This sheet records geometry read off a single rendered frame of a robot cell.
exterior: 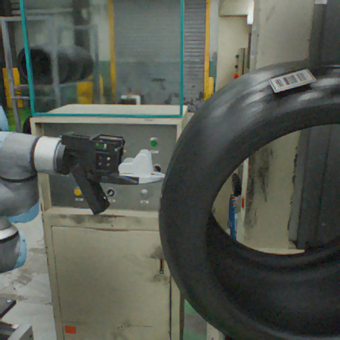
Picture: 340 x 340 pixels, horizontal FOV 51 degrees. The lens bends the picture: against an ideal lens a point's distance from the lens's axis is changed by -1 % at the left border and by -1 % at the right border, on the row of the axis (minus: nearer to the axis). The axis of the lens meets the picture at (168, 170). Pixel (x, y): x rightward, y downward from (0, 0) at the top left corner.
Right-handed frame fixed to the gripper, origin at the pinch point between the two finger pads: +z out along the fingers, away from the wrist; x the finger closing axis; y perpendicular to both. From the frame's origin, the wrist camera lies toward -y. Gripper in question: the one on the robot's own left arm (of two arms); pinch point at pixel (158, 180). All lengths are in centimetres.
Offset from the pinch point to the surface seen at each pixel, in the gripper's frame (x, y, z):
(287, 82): -11.0, 21.8, 18.7
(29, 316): 103, -131, -79
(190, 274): -11.6, -12.9, 8.4
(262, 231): 27.2, -20.2, 28.3
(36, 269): 152, -132, -97
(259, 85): -8.6, 20.8, 15.1
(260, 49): 26.3, 28.0, 18.9
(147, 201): 60, -30, -9
